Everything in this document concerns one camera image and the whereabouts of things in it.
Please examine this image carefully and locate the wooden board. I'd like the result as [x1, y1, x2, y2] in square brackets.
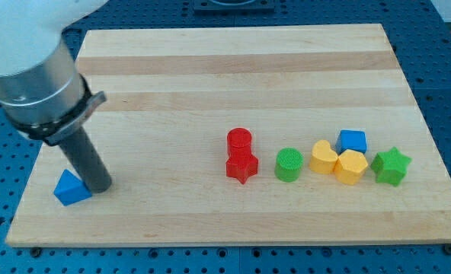
[6, 24, 451, 247]

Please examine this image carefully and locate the green cylinder block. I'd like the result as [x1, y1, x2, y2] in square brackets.
[274, 148, 304, 182]

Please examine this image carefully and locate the green star block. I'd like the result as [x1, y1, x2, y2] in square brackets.
[370, 147, 412, 186]

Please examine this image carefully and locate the yellow hexagon block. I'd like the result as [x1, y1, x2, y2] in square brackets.
[334, 149, 369, 186]

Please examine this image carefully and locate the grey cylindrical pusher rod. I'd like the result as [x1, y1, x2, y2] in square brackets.
[59, 127, 112, 193]

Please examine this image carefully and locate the blue triangle block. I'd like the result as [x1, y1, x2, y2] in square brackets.
[53, 170, 92, 206]

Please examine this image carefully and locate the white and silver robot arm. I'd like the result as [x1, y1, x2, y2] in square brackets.
[0, 0, 107, 145]

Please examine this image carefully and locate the red cylinder block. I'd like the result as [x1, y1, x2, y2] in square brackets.
[226, 128, 252, 158]

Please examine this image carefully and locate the blue cube block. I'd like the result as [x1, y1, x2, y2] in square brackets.
[335, 129, 367, 155]

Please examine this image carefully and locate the yellow heart block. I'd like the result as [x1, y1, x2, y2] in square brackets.
[309, 139, 338, 174]

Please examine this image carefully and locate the red star block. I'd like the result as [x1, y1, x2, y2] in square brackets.
[225, 154, 259, 184]

